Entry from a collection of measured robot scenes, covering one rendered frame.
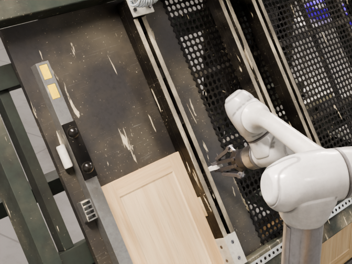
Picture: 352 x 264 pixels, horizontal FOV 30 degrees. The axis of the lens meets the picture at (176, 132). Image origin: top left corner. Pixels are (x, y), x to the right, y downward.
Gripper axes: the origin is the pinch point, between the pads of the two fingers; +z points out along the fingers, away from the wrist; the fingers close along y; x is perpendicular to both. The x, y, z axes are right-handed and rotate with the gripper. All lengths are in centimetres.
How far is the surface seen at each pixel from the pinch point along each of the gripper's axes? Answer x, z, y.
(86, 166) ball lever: 54, -8, 19
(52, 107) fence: 50, 5, 42
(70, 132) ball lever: 54, -8, 31
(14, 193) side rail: 75, 2, 20
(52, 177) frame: 5, 119, 18
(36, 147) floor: -88, 314, 43
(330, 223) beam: -51, 4, -45
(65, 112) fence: 47, 4, 38
